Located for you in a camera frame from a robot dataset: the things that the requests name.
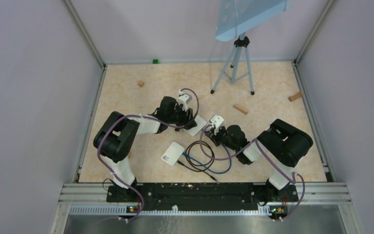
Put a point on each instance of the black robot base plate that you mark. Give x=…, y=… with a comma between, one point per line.
x=233, y=196

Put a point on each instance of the flat wooden plank block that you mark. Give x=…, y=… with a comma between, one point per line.
x=241, y=108

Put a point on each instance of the wooden cube near switch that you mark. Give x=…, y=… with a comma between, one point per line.
x=141, y=83

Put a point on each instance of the light blue tripod stand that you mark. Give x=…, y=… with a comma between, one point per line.
x=235, y=19

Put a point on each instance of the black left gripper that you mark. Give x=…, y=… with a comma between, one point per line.
x=188, y=121

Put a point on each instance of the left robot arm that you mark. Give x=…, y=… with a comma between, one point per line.
x=116, y=136

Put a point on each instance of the long white network switch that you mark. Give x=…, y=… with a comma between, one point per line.
x=201, y=123

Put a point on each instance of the curved wooden block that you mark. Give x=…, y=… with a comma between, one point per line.
x=295, y=96

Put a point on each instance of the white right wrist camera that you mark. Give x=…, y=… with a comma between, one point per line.
x=216, y=122

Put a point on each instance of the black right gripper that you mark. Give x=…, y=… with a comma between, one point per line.
x=215, y=137

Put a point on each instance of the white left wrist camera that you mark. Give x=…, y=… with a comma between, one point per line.
x=183, y=100

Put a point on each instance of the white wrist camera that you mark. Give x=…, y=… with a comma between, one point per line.
x=216, y=122
x=183, y=100

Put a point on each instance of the white TP-Link switch box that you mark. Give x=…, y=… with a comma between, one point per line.
x=172, y=154

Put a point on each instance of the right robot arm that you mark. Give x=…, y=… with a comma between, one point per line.
x=282, y=144

